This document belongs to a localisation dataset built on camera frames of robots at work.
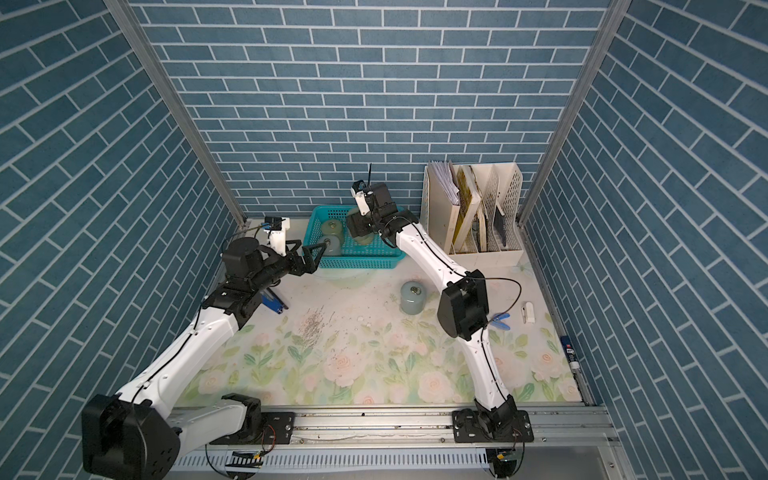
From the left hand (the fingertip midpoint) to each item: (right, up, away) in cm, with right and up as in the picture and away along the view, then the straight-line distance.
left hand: (320, 244), depth 76 cm
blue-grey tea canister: (+25, -16, +14) cm, 33 cm away
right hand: (+8, +8, +14) cm, 19 cm away
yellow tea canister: (+6, +2, +37) cm, 37 cm away
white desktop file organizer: (+45, +11, +18) cm, 49 cm away
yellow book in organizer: (+42, +14, +15) cm, 47 cm away
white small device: (+60, -21, +14) cm, 65 cm away
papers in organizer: (+35, +23, +18) cm, 46 cm away
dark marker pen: (+72, -36, +11) cm, 81 cm away
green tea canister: (-4, +6, +30) cm, 31 cm away
